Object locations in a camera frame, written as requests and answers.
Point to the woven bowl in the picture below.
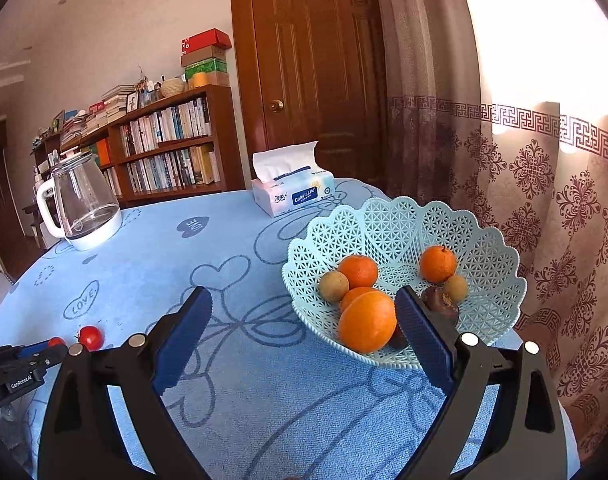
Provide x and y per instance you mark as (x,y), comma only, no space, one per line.
(172,87)

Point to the yellow cylinder container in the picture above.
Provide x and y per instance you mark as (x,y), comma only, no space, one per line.
(199,80)

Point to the tan longan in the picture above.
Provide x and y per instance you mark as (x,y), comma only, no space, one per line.
(455,287)
(333,286)

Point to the red box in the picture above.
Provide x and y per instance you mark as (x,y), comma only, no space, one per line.
(206,40)

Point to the small picture frame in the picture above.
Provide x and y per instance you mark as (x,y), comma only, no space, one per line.
(58,120)

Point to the smooth-skinned orange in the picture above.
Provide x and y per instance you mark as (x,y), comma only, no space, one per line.
(368,321)
(353,297)

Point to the brown wooden door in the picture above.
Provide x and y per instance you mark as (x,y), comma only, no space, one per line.
(324,60)

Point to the red cherry tomato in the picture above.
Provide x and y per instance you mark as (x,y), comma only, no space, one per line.
(57,341)
(90,337)

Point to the patterned brown curtain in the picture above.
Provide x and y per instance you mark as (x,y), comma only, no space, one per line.
(534,185)

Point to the green box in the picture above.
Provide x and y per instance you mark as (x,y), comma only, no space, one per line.
(208,66)

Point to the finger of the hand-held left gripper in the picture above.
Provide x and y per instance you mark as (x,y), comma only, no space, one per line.
(38,364)
(33,347)

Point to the white tissue pack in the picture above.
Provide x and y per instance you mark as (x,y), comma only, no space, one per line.
(294,195)

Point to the rows of upright books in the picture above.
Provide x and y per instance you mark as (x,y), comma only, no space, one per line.
(173,122)

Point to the light blue lattice basket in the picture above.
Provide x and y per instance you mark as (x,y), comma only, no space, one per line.
(409,230)

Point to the stacks of lying books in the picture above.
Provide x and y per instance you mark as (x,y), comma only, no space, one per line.
(113,105)

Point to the blue printed tablecloth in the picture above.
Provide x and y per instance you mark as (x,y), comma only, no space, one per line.
(233,270)

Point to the small wooden shelf unit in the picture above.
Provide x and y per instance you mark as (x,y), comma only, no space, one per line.
(46,157)

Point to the wooden bookshelf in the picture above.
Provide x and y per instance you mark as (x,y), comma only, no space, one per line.
(228,125)

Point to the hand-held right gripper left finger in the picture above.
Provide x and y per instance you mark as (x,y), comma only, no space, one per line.
(181,345)

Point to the wooden side desk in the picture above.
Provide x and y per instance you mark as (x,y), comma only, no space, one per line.
(31,212)

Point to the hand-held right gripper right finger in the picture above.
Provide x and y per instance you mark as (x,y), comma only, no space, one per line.
(424,340)

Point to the dark picture frame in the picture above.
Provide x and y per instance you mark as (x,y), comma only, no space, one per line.
(132,101)

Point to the rough-skinned orange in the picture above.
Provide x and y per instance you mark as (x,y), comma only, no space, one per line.
(438,263)
(359,270)

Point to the brown cardboard box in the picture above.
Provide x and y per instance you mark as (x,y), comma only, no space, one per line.
(203,56)

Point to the brass door knob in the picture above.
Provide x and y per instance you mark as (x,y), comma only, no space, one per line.
(276,105)

